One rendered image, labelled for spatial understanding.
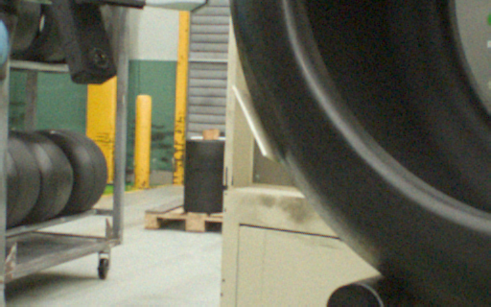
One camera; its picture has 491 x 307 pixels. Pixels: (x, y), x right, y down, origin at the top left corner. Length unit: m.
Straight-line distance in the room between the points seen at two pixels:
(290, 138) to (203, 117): 9.90
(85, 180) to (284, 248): 3.59
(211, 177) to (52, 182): 2.60
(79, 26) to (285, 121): 0.34
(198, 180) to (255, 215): 5.58
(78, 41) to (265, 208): 0.64
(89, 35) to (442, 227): 0.48
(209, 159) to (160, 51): 3.84
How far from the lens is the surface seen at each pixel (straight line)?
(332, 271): 1.47
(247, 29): 0.72
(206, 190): 7.11
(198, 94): 10.61
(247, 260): 1.55
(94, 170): 5.08
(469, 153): 0.92
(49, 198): 4.70
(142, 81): 10.86
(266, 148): 0.71
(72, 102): 11.31
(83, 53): 0.97
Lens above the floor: 1.06
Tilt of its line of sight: 3 degrees down
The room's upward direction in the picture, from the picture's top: 2 degrees clockwise
